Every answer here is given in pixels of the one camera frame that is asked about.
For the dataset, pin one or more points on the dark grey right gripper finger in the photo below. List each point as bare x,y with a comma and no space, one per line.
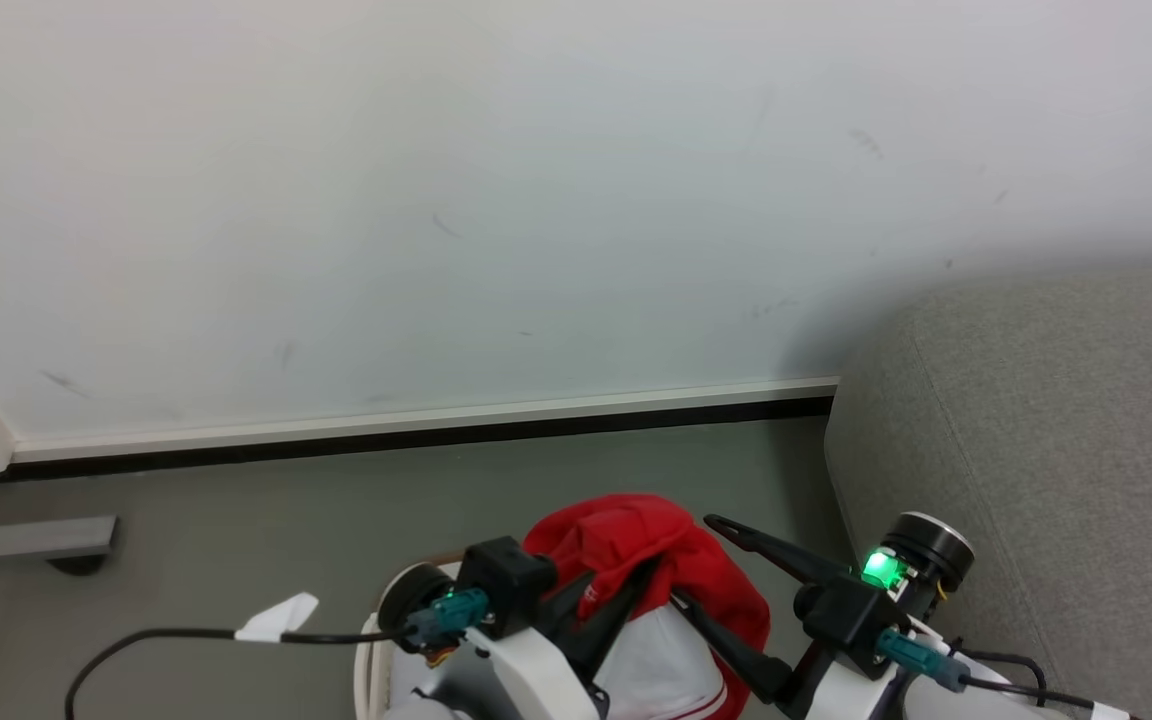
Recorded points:
771,552
736,650

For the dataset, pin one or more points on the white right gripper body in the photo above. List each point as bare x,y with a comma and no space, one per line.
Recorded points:
851,695

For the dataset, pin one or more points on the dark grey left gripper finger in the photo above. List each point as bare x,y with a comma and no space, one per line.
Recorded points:
626,610
566,597

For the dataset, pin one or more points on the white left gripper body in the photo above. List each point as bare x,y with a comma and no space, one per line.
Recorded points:
536,670

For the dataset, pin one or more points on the red and white garment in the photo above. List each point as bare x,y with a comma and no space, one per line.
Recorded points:
626,540

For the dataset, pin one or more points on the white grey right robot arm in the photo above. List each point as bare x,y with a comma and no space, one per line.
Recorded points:
926,545

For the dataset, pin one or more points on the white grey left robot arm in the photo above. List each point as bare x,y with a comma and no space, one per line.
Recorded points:
416,600

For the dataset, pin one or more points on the white laundry basket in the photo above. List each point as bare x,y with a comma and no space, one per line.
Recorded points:
368,670

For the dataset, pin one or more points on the white skirting board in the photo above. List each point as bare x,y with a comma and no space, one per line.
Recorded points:
436,418

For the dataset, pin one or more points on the grey fabric sofa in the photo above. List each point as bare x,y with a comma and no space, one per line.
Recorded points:
1056,450

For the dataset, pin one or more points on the grey metal foot plate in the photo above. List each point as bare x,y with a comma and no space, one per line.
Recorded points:
41,538

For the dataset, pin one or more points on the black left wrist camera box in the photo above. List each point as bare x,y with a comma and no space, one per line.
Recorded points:
506,585

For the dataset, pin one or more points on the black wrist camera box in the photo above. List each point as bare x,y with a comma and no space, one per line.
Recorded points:
846,615
506,585

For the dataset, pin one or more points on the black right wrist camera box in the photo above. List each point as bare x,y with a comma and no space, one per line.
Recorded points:
846,615

